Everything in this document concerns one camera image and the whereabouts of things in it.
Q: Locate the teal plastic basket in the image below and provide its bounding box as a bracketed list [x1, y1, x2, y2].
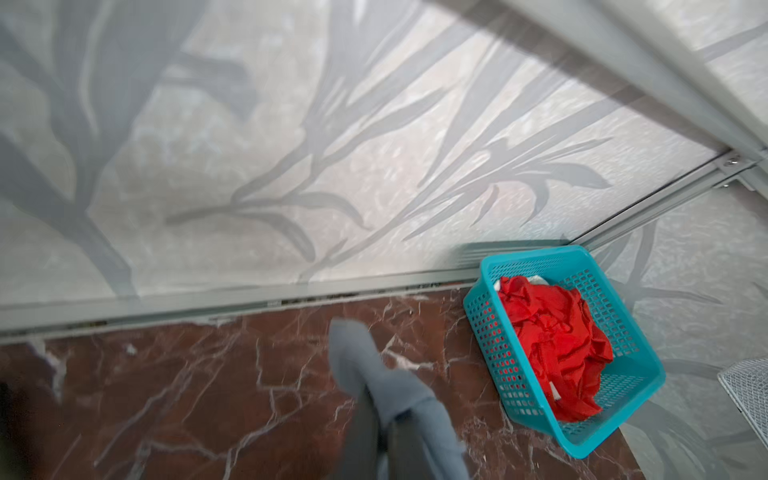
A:
[463, 246, 666, 459]

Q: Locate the white wire mesh basket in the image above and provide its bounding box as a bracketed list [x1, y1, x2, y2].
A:
[717, 357, 768, 447]

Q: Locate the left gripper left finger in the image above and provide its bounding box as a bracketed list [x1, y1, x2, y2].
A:
[338, 389, 384, 480]

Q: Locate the red t shirt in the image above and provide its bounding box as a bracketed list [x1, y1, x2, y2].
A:
[494, 276, 614, 423]

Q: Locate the grey t shirt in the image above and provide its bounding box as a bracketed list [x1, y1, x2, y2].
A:
[328, 318, 469, 479]

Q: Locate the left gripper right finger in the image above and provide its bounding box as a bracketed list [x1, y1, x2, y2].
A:
[387, 413, 436, 480]

